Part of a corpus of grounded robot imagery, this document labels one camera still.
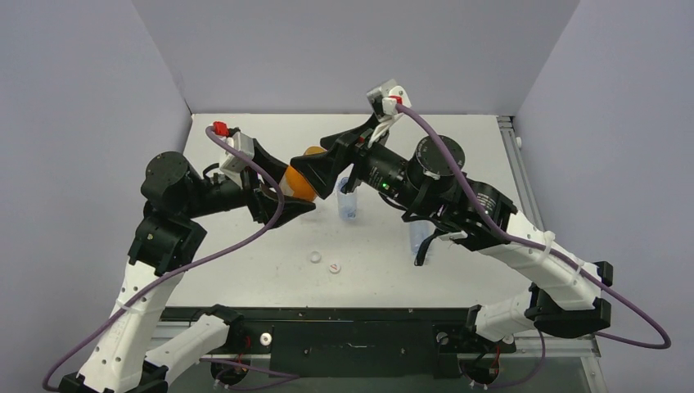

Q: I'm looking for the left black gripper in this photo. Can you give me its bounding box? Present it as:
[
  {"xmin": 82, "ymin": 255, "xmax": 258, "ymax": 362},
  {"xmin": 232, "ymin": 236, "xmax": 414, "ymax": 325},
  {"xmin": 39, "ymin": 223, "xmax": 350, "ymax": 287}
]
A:
[{"xmin": 182, "ymin": 141, "xmax": 315, "ymax": 225}]

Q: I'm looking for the orange juice bottle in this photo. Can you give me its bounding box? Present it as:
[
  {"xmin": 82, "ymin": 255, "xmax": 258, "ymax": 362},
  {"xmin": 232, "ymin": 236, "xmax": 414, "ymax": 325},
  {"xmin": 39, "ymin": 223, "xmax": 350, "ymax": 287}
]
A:
[{"xmin": 278, "ymin": 165, "xmax": 318, "ymax": 202}]

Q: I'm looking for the labelled clear water bottle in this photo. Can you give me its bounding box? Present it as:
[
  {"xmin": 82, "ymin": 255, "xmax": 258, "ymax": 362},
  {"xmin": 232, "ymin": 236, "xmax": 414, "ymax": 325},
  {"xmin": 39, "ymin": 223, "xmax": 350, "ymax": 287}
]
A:
[{"xmin": 336, "ymin": 177, "xmax": 358, "ymax": 221}]

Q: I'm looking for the small clear water bottle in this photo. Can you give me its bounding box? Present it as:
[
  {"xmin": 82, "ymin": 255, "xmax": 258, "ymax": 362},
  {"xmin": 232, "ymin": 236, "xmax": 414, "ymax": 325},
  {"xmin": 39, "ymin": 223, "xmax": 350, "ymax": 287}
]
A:
[{"xmin": 408, "ymin": 220, "xmax": 435, "ymax": 258}]

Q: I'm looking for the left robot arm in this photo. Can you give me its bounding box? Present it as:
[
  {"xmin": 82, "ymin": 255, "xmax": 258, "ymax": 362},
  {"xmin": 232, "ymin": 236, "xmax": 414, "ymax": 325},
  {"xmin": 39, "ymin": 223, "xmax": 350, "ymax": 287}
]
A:
[{"xmin": 58, "ymin": 137, "xmax": 315, "ymax": 392}]

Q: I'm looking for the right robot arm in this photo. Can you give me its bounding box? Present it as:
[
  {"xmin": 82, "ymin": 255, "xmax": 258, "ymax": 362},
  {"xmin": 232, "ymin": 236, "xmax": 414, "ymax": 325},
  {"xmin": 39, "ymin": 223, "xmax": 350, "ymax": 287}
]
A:
[{"xmin": 291, "ymin": 118, "xmax": 613, "ymax": 350}]

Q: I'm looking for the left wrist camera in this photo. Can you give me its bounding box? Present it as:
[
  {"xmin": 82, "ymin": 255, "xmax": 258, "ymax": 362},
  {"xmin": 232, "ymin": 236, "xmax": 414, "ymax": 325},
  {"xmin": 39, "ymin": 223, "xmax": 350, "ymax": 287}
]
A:
[{"xmin": 212, "ymin": 121, "xmax": 255, "ymax": 178}]

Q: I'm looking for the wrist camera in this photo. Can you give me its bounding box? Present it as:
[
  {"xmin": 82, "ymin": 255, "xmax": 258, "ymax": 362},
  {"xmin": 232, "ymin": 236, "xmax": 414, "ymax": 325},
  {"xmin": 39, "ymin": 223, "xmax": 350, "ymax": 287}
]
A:
[
  {"xmin": 367, "ymin": 79, "xmax": 412, "ymax": 147},
  {"xmin": 212, "ymin": 121, "xmax": 255, "ymax": 178}
]

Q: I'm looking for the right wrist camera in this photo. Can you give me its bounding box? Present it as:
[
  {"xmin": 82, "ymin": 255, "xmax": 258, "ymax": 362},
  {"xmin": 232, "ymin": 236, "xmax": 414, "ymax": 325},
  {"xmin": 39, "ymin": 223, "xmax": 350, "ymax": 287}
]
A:
[{"xmin": 367, "ymin": 79, "xmax": 412, "ymax": 147}]

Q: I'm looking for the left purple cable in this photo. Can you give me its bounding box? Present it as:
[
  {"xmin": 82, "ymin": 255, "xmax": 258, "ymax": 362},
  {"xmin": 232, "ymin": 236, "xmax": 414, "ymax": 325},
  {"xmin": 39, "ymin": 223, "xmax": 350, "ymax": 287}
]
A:
[{"xmin": 42, "ymin": 125, "xmax": 300, "ymax": 393}]

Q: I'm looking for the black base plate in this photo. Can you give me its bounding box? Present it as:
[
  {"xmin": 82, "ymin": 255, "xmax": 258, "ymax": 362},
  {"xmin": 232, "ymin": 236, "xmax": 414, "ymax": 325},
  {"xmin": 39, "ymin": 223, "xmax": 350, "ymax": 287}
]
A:
[{"xmin": 189, "ymin": 306, "xmax": 517, "ymax": 380}]

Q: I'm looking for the aluminium frame rail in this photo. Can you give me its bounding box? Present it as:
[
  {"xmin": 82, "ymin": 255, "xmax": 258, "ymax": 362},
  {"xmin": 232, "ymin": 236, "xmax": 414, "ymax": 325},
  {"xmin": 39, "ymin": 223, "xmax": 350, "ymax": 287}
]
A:
[{"xmin": 480, "ymin": 115, "xmax": 601, "ymax": 358}]

